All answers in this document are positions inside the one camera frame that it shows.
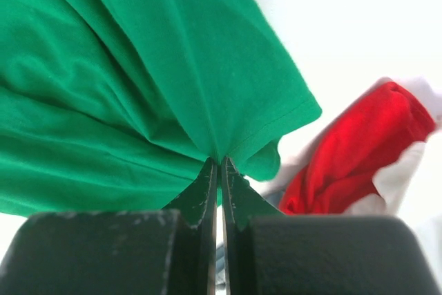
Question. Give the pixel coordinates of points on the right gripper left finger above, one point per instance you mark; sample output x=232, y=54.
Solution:
x=197, y=205

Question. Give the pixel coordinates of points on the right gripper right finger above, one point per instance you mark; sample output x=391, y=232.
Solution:
x=240, y=204

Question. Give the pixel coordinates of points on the green t shirt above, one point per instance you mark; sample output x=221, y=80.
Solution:
x=116, y=104

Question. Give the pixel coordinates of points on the folded red t shirt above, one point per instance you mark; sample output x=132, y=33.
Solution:
x=370, y=134

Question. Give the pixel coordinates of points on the folded white t shirt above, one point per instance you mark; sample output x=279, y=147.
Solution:
x=392, y=181

